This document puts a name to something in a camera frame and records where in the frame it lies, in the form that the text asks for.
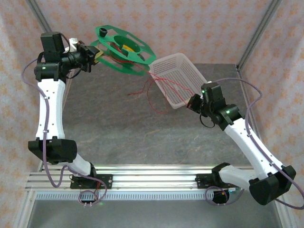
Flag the white perforated plastic basket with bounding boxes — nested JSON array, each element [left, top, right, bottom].
[[149, 52, 207, 110]]

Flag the green cable reel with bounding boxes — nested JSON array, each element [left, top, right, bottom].
[[89, 25, 157, 76]]

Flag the thin red cable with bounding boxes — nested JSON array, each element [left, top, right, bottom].
[[109, 42, 198, 114]]

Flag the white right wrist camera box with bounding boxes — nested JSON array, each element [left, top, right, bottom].
[[200, 81, 213, 99]]

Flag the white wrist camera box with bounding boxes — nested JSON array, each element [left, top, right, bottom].
[[64, 38, 79, 52], [200, 81, 213, 99]]

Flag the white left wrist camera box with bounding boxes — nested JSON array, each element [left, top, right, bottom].
[[64, 38, 79, 52]]

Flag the aluminium table side rail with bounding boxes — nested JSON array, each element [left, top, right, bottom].
[[236, 64, 272, 171], [38, 65, 75, 172]]

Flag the aluminium corner post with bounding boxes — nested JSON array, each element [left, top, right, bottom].
[[25, 0, 73, 71], [236, 0, 283, 71]]

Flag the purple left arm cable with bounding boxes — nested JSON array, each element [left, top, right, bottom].
[[21, 58, 107, 207]]

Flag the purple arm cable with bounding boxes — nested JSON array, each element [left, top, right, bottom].
[[21, 58, 107, 207], [205, 78, 304, 210]]

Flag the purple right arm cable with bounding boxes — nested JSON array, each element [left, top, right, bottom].
[[205, 78, 304, 210]]

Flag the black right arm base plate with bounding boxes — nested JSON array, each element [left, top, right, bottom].
[[196, 173, 239, 190]]

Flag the aluminium mounting rail frame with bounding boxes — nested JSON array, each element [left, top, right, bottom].
[[25, 163, 285, 192]]

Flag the grey slotted cable duct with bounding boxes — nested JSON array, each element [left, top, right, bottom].
[[35, 191, 277, 201]]

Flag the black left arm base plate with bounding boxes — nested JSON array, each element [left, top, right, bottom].
[[70, 174, 113, 190]]

